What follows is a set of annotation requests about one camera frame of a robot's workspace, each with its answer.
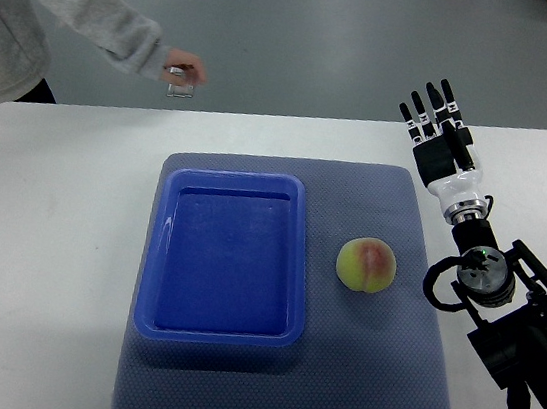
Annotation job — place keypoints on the person's bare hand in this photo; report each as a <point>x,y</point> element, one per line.
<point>183,68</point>

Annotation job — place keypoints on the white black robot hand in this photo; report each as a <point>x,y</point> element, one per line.
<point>447,166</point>

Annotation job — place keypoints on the blue plastic tray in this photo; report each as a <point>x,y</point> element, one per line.
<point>226,261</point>

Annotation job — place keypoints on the small clear metal clip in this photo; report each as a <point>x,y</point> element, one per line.
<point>179,91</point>

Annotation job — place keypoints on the blue grey table mat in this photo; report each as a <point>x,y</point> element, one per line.
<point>356,351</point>

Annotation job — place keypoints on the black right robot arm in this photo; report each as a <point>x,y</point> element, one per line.
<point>503,292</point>

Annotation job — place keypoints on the yellow red peach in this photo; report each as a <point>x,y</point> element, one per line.
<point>366,264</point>

